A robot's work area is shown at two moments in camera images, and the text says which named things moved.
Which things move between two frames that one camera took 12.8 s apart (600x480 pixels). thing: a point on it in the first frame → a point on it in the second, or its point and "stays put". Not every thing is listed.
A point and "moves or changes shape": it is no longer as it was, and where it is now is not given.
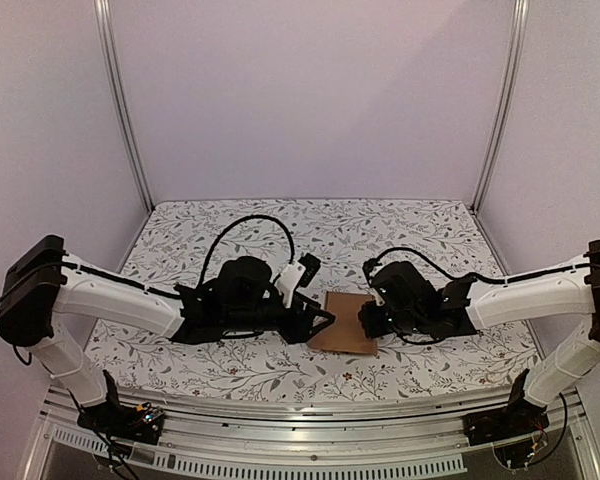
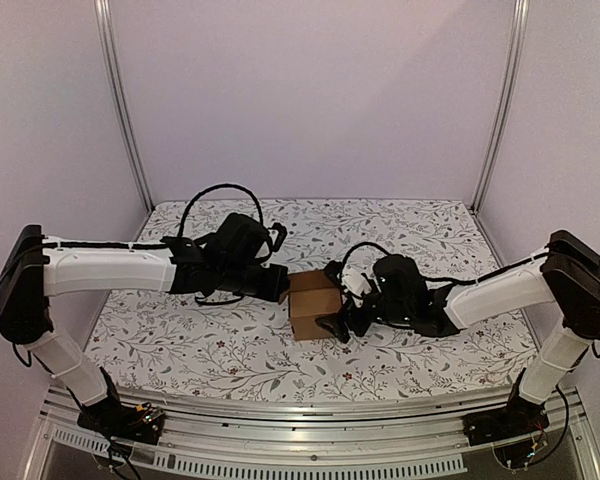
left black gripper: x=297 y=330 → x=279 y=279
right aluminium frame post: x=509 y=100 stays put
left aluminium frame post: x=103 y=14 stays put
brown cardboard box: x=345 y=333 moves or changes shape
